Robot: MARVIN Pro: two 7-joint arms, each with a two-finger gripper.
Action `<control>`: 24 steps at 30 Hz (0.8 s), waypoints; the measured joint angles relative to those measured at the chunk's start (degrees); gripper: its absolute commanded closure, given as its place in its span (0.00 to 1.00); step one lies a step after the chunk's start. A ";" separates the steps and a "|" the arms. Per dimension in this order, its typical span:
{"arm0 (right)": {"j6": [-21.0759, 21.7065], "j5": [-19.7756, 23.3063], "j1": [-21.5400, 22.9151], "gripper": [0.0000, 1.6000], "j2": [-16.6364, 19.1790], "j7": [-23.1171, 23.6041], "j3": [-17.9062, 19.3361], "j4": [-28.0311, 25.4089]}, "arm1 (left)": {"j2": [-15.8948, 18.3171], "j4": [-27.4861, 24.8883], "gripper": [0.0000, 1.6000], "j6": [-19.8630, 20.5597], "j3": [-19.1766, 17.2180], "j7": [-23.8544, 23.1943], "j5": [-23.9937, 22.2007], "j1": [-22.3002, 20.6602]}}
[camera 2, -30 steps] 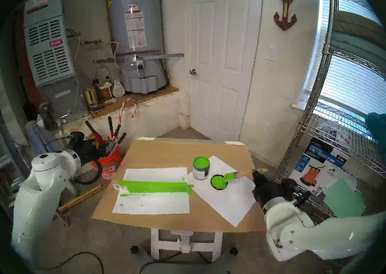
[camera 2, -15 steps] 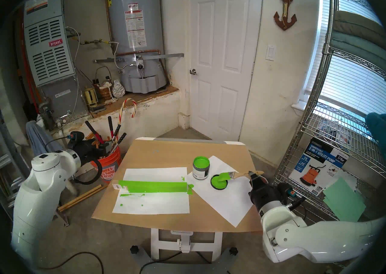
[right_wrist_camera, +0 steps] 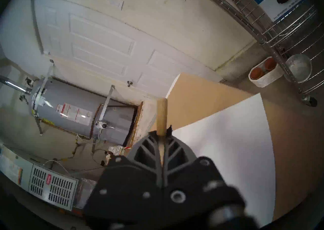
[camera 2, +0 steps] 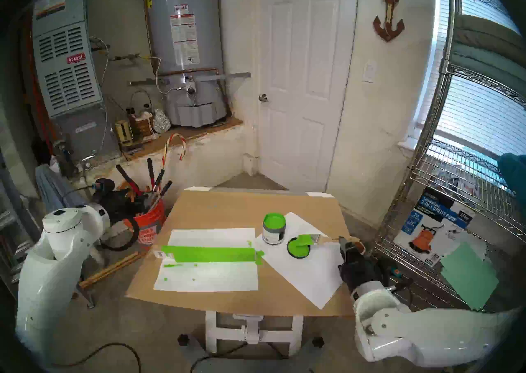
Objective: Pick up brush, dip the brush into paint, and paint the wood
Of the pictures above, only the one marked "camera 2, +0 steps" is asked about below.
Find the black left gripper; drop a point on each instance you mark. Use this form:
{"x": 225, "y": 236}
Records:
{"x": 119, "y": 206}

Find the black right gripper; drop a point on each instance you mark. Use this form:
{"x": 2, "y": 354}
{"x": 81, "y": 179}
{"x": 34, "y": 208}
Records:
{"x": 363, "y": 273}

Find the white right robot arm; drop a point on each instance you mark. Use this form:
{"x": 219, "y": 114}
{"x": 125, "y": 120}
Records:
{"x": 419, "y": 331}

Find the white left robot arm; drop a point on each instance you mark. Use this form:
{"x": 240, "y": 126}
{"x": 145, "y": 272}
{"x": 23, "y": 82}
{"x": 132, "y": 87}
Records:
{"x": 53, "y": 261}

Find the black paint can lid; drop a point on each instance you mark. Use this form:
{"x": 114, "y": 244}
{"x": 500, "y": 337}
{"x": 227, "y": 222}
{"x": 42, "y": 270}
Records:
{"x": 296, "y": 250}

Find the open green paint can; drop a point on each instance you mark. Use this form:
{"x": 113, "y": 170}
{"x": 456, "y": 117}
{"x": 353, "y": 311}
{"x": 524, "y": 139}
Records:
{"x": 273, "y": 228}

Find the white tray with clay pot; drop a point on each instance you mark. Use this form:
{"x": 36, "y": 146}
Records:
{"x": 361, "y": 246}

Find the orange plastic bucket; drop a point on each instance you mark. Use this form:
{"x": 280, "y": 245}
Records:
{"x": 152, "y": 228}

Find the white paper sheet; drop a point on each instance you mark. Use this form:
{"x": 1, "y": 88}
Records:
{"x": 312, "y": 277}
{"x": 205, "y": 280}

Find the wooden sticks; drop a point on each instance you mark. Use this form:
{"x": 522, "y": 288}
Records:
{"x": 111, "y": 267}

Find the striped candy cane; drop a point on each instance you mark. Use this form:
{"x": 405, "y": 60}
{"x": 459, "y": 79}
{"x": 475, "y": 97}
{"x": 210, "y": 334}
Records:
{"x": 182, "y": 142}

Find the yellow jug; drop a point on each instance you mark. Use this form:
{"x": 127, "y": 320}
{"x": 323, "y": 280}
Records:
{"x": 122, "y": 132}

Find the wood topped heater ledge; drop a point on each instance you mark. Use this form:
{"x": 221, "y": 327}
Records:
{"x": 176, "y": 136}

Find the foil wrapped object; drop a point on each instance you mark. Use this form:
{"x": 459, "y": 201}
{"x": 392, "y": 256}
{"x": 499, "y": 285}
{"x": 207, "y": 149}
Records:
{"x": 161, "y": 121}

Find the green painted wood plank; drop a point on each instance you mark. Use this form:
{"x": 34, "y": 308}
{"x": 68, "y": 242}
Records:
{"x": 209, "y": 254}

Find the brown kraft paper cover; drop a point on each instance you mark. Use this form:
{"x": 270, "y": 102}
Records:
{"x": 230, "y": 208}

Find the utility pump box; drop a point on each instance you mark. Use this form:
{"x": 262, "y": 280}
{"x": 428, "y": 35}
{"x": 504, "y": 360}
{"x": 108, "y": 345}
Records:
{"x": 431, "y": 224}

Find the blue cloth towel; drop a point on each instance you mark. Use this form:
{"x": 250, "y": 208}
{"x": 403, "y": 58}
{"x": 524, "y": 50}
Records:
{"x": 51, "y": 187}

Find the light green paper sheet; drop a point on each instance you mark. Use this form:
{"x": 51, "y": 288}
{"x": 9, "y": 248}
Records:
{"x": 468, "y": 277}

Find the metal ladder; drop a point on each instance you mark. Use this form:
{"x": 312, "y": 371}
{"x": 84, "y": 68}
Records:
{"x": 10, "y": 232}

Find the gray bryant furnace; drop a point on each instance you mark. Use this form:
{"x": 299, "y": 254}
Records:
{"x": 68, "y": 68}

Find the silver door knob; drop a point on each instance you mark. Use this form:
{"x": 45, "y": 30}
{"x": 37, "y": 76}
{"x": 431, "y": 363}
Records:
{"x": 263, "y": 98}

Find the gray water heater tank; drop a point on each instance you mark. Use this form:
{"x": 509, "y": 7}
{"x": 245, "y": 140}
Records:
{"x": 185, "y": 48}

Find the white panel door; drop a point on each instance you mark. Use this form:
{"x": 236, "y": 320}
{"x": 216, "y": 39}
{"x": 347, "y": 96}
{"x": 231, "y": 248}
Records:
{"x": 306, "y": 80}

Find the teal fabric item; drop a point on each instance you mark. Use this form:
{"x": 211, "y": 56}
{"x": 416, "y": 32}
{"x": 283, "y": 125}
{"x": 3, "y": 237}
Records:
{"x": 513, "y": 175}

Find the white window blinds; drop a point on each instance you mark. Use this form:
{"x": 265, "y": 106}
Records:
{"x": 472, "y": 117}

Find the teal gray cushion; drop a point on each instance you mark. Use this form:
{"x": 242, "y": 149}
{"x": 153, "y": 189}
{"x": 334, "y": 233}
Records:
{"x": 481, "y": 66}

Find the dark green cushion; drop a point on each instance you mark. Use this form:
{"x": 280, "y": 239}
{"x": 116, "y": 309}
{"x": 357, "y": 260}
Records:
{"x": 493, "y": 35}

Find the white light switch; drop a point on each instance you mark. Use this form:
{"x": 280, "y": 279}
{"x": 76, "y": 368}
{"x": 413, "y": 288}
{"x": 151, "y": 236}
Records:
{"x": 368, "y": 71}

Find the rusty anchor wall decoration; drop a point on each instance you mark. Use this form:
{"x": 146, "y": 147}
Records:
{"x": 388, "y": 27}

